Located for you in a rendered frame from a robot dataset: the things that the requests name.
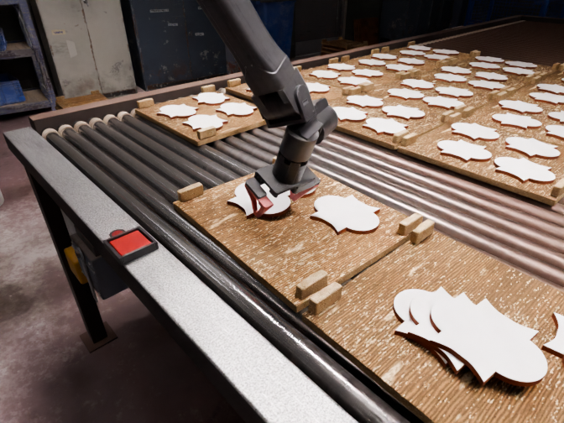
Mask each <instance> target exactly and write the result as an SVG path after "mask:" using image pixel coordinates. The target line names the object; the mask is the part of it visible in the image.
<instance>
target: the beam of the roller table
mask: <svg viewBox="0 0 564 423"><path fill-rule="evenodd" d="M3 136H4V138H5V140H6V143H7V145H8V148H9V149H10V151H11V152H12V153H13V154H14V155H15V156H16V158H17V159H18V160H19V161H20V162H21V164H22V165H23V166H24V167H25V168H26V169H27V171H28V172H29V173H30V174H31V175H32V176H33V177H34V178H35V179H36V180H37V182H38V183H39V184H40V185H41V186H42V187H43V189H44V190H45V191H46V192H47V193H48V195H49V196H50V197H51V198H52V199H53V201H54V202H55V203H56V204H57V205H58V206H59V208H60V209H61V210H62V211H63V212H64V213H65V214H66V215H67V216H68V217H69V218H70V220H71V221H72V222H73V223H74V224H75V226H76V227H77V228H78V229H79V230H80V232H81V233H82V234H83V235H84V236H85V237H86V239H87V240H88V241H89V242H90V243H91V245H92V246H93V247H94V248H95V249H96V250H97V252H98V253H99V254H100V255H101V256H102V257H103V258H104V259H105V260H106V261H107V263H108V264H109V265H110V266H111V267H112V269H113V270H114V271H115V272H116V273H117V275H118V276H119V277H120V278H121V279H122V280H123V282H124V283H125V284H126V285H127V286H128V288H129V289H130V290H131V291H132V292H133V293H134V294H135V295H136V296H137V297H138V298H139V300H140V301H141V302H142V303H143V304H144V306H145V307H146V308H147V309H148V310H149V312H150V313H151V314H152V315H153V316H154V317H155V319H156V320H157V321H158V322H159V323H160V325H161V326H162V327H163V328H164V329H165V330H166V331H167V332H168V333H169V334H170V335H171V337H172V338H173V339H174V340H175V341H176V343H177V344H178V345H179V346H180V347H181V348H182V350H183V351H184V352H185V353H186V354H187V356H188V357H189V358H190V359H191V360H192V362H193V363H194V364H195V365H196V366H197V367H198V368H199V369H200V370H201V371H202V372H203V374H204V375H205V376H206V377H207V378H208V379H209V381H210V382H211V383H212V384H213V385H214V387H215V388H216V389H217V390H218V391H219V393H220V394H221V395H222V396H223V397H224V398H225V400H226V401H227V402H228V403H229V404H230V405H231V406H232V407H233V408H234V409H235V411H236V412H237V413H238V414H239V415H240V416H241V418H242V419H243V420H244V421H245V422H246V423H359V422H357V421H356V420H355V419H354V418H353V417H352V416H351V415H349V414H348V413H347V412H346V411H345V410H344V409H343V408H342V407H341V406H340V405H339V404H338V403H337V402H336V401H335V400H334V399H332V398H331V397H330V396H329V395H328V394H327V393H326V392H325V391H323V390H322V389H321V388H320V387H319V386H318V385H317V384H315V383H314V382H313V381H312V380H311V379H310V378H309V377H308V376H306V375H305V374H304V373H303V372H302V371H301V370H300V369H299V368H297V367H296V366H295V365H294V364H293V363H292V362H291V361H290V360H289V359H288V358H287V357H286V356H285V355H284V354H283V353H282V352H280V351H279V350H278V349H277V348H276V347H275V346H274V345H272V344H271V343H270V342H269V341H268V340H267V339H266V338H265V337H263V336H262V335H261V334H260V333H259V332H258V331H257V330H256V329H254V328H253V327H252V326H251V325H250V324H249V323H248V322H247V321H245V320H244V319H243V318H242V317H241V316H240V315H239V314H238V313H237V312H236V311H235V310H234V309H233V308H232V307H231V306H229V305H228V304H227V303H226V302H225V301H224V300H223V299H222V298H220V297H219V296H218V295H217V294H216V293H215V292H214V291H213V290H211V289H210V288H209V287H208V286H207V285H206V284H205V283H203V282H202V281H201V280H200V279H199V278H198V277H197V276H196V275H194V274H193V273H192V272H191V271H190V270H189V269H188V268H187V267H186V266H185V265H184V264H183V263H182V262H181V261H179V259H177V258H176V257H175V256H174V255H173V254H172V253H171V252H169V251H168V250H167V249H166V248H165V247H164V246H163V245H162V244H160V243H159V242H158V241H157V240H156V239H155V238H154V237H153V236H151V235H150V234H149V235H150V236H151V237H152V238H154V239H155V240H156V241H157V242H158V245H159V249H156V250H154V251H153V252H151V253H148V254H145V255H144V256H142V257H140V258H136V259H135V260H133V261H131V262H129V263H127V264H124V265H120V263H119V262H118V261H117V260H116V259H115V258H114V257H113V256H112V255H111V254H110V253H109V252H108V251H107V250H106V249H105V247H104V244H103V240H105V239H108V238H110V237H109V234H110V232H112V231H114V230H117V229H123V230H125V231H127V230H129V229H132V228H134V227H137V226H140V225H139V224H138V223H137V222H136V221H134V220H133V219H132V218H131V217H130V216H129V215H128V214H127V213H126V212H125V211H124V210H123V209H122V208H121V207H120V206H118V205H117V204H116V203H115V202H114V201H113V200H112V199H111V198H110V197H108V196H107V195H106V194H105V193H104V192H103V191H102V190H100V189H99V188H98V187H97V186H96V185H95V184H94V183H93V182H91V181H90V180H89V179H88V178H87V177H86V176H85V175H83V174H82V173H81V172H80V171H79V170H78V169H77V168H76V167H75V166H74V165H73V164H72V163H71V162H70V161H69V160H68V159H66V158H65V157H64V156H63V155H62V154H61V153H60V152H59V151H57V150H56V149H55V148H54V147H53V146H52V145H51V144H49V143H48V142H47V141H46V140H45V139H44V138H43V137H42V136H41V135H39V134H38V133H37V132H36V131H35V130H34V129H33V128H31V127H27V128H20V129H16V130H13V131H8V132H5V133H3ZM140 227H141V226H140ZM143 230H145V229H144V228H143ZM145 231H146V230H145ZM146 232H147V231H146Z"/></svg>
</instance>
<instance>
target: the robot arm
mask: <svg viewBox="0 0 564 423"><path fill-rule="evenodd" d="M196 1H197V2H198V4H199V5H200V7H201V9H202V10H203V12H204V13H205V15H206V16H207V17H208V19H209V20H210V22H211V24H212V25H213V27H214V28H215V30H216V31H217V32H218V34H219V36H220V37H221V39H222V41H223V42H224V44H225V45H226V46H227V48H228V49H229V51H230V52H231V54H232V56H233V57H234V59H235V61H236V62H237V63H238V66H239V68H240V70H241V72H242V73H243V76H244V78H245V82H246V84H247V85H248V87H249V89H250V90H251V92H252V93H253V95H252V96H251V98H252V100H253V102H254V103H255V105H256V106H257V108H258V109H259V112H260V114H261V117H262V119H265V122H266V124H267V126H268V128H277V127H283V126H286V129H285V133H284V136H283V138H282V141H281V144H280V147H279V152H278V154H277V157H276V160H275V162H274V164H270V165H268V166H265V167H263V168H260V169H258V170H257V171H255V175H254V177H253V178H250V179H247V180H246V181H245V185H244V186H245V188H246V190H247V193H248V195H249V198H250V200H251V203H252V208H253V214H254V215H255V216H256V217H257V218H259V217H261V216H262V215H263V214H264V213H265V212H266V211H267V210H268V209H269V208H271V207H272V206H273V205H274V203H273V202H272V201H271V200H270V199H269V198H268V197H267V192H266V191H265V190H264V189H263V188H262V186H261V185H263V184H265V185H266V186H267V187H268V188H269V193H270V194H271V195H272V196H273V197H275V198H277V197H278V195H280V194H282V193H285V192H286V191H290V199H291V200H292V201H296V200H298V199H299V198H301V197H302V196H303V195H305V194H306V193H308V192H309V191H311V190H313V189H315V188H316V187H317V186H318V185H319V184H320V182H321V180H320V179H319V178H318V177H317V176H316V175H315V174H314V173H313V172H312V171H311V170H310V169H309V168H308V166H307V164H308V161H309V159H310V157H311V154H312V151H313V149H314V147H315V145H317V144H319V143H321V142H322V141H323V140H324V139H325V138H326V137H327V136H328V135H329V134H330V133H331V132H332V131H333V130H334V129H335V128H336V127H337V124H338V116H337V113H336V111H335V110H334V109H333V108H332V107H331V106H329V104H328V101H327V99H326V98H320V99H316V100H311V94H310V91H309V88H308V86H307V85H306V82H305V81H304V79H303V77H302V75H301V73H300V72H299V70H298V68H297V67H295V68H294V66H293V65H292V64H291V62H290V60H289V58H288V56H287V55H286V53H285V52H283V51H282V50H281V49H280V47H279V46H278V45H277V44H276V43H275V42H274V40H273V38H272V37H271V35H270V34H269V32H268V30H267V29H266V28H265V26H264V24H263V22H262V20H261V18H260V17H259V15H258V13H257V12H256V10H255V8H254V6H253V4H252V3H251V1H250V0H196ZM257 201H258V203H259V205H260V208H259V210H258V208H257Z"/></svg>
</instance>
